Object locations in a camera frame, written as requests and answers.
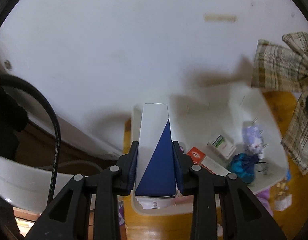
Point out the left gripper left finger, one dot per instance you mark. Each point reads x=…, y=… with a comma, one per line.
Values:
x=127, y=172

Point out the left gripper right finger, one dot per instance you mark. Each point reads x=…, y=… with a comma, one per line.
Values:
x=182, y=170

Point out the red white medicine box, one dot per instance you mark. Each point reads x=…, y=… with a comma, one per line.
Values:
x=201, y=159

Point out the white blue HP box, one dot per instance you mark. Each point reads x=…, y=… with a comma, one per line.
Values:
x=155, y=185

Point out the green white medicine box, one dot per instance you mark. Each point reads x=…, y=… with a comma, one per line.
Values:
x=221, y=145

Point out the blue green drawstring pouch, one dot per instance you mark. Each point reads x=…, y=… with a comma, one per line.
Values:
x=245, y=166

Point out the purple white carton box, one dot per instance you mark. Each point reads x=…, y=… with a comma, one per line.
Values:
x=253, y=140

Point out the plaid fabric bow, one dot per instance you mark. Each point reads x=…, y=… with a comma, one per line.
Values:
x=285, y=69

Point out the pink wet wipes pack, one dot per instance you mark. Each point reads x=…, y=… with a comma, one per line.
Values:
x=183, y=200

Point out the purple mint tin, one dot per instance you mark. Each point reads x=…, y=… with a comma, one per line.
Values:
x=121, y=213

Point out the white plastic storage bin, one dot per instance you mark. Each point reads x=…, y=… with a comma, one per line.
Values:
x=218, y=122

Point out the purple plush toy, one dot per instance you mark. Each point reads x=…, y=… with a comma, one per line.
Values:
x=263, y=197

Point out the white bladeless fan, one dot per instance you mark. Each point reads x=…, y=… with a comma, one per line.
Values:
x=14, y=118

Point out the blue white tube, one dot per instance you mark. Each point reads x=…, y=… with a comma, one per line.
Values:
x=288, y=176

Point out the small white box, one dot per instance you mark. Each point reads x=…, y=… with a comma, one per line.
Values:
x=283, y=202

